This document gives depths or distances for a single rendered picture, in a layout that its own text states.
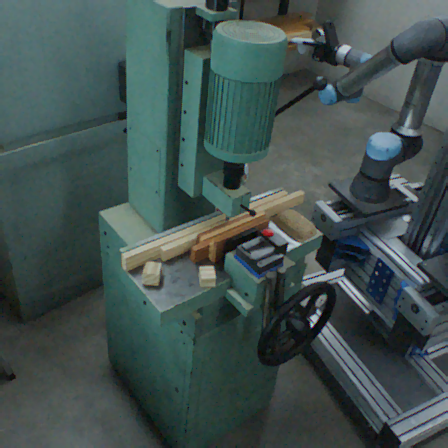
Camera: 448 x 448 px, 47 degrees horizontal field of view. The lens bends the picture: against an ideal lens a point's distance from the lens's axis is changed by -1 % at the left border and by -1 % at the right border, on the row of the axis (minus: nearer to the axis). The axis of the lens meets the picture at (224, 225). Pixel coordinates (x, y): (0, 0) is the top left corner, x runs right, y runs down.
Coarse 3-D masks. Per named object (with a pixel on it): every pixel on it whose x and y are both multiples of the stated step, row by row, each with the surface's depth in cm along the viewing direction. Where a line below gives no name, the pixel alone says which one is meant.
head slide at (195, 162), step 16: (192, 48) 130; (208, 48) 131; (192, 64) 129; (208, 64) 127; (192, 80) 131; (208, 80) 130; (192, 96) 133; (192, 112) 136; (192, 128) 138; (192, 144) 141; (192, 160) 144; (208, 160) 146; (192, 176) 147; (192, 192) 150
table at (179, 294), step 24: (288, 240) 156; (312, 240) 158; (144, 264) 141; (168, 264) 142; (192, 264) 143; (216, 264) 144; (144, 288) 134; (168, 288) 135; (192, 288) 136; (216, 288) 138; (288, 288) 144; (168, 312) 130
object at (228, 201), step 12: (204, 180) 149; (216, 180) 147; (204, 192) 151; (216, 192) 146; (228, 192) 143; (240, 192) 143; (216, 204) 148; (228, 204) 143; (240, 204) 144; (228, 216) 145
